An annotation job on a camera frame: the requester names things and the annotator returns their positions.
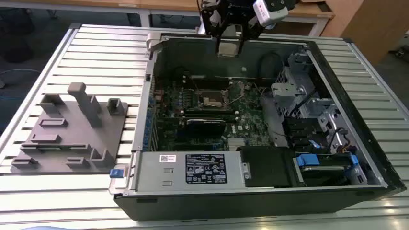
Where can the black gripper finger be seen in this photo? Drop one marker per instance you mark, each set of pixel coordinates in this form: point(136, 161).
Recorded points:
point(220, 43)
point(241, 45)

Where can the CPU socket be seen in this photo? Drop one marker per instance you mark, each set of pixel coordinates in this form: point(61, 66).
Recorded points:
point(212, 101)

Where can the silver drive cage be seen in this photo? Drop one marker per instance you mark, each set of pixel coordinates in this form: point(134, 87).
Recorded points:
point(284, 89)

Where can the wooden desk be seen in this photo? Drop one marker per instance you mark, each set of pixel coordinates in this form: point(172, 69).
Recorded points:
point(306, 14)

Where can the green motherboard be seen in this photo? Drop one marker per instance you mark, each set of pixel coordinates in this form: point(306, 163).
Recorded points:
point(252, 124)

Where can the black graphics card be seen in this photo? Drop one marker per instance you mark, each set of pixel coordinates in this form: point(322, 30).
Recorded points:
point(204, 128)

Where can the silver chipset heatsink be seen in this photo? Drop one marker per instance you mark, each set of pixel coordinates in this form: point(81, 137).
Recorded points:
point(237, 142)

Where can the wooden cabinet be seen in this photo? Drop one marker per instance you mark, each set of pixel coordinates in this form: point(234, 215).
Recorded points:
point(377, 24)

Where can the white barcode sticker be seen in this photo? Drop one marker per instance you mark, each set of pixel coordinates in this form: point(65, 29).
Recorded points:
point(168, 158)

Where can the black plastic shroud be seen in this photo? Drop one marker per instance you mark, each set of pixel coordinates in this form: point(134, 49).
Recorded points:
point(268, 167)

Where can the hard disk in blue carrier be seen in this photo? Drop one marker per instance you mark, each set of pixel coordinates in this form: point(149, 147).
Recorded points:
point(306, 160)

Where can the black power supply label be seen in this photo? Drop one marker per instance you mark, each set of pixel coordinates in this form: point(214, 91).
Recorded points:
point(205, 169)

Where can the grey parts rack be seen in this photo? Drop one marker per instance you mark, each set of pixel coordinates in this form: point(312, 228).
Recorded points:
point(80, 134)

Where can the silver power supply unit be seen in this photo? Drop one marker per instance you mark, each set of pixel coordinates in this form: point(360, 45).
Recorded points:
point(149, 177)

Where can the blue case latch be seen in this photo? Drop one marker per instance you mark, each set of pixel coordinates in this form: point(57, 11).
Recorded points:
point(116, 173)

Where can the black office chair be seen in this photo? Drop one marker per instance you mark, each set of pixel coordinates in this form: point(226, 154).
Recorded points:
point(16, 36)

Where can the black PC case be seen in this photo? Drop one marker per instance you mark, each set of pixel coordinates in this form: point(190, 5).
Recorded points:
point(224, 208)

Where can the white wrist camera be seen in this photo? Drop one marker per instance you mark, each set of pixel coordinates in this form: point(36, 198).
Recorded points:
point(268, 14)

